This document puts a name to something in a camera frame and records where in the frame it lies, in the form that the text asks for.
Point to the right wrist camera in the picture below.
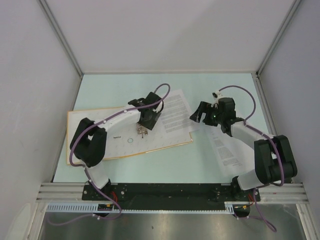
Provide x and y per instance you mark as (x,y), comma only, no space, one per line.
(216,96)

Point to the printed paper sheet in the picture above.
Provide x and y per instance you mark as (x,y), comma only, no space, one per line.
(175,116)

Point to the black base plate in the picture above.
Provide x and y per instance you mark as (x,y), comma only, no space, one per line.
(177,196)

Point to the metal lever arch mechanism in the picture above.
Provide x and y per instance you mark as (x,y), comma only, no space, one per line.
(141,130)

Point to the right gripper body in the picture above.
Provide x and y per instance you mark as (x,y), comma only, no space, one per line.
(213,117)

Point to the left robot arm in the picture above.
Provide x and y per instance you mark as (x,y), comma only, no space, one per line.
(88,145)

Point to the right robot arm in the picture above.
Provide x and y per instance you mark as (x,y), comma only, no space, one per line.
(274,161)

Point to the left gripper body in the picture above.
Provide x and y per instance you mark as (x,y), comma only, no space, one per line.
(147,123)

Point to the white slotted cable duct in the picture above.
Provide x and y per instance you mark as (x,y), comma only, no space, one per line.
(106,208)

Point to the printed paper stack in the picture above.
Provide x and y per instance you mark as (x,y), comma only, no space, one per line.
(233,156)

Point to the yellow ring binder folder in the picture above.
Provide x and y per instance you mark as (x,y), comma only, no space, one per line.
(126,141)

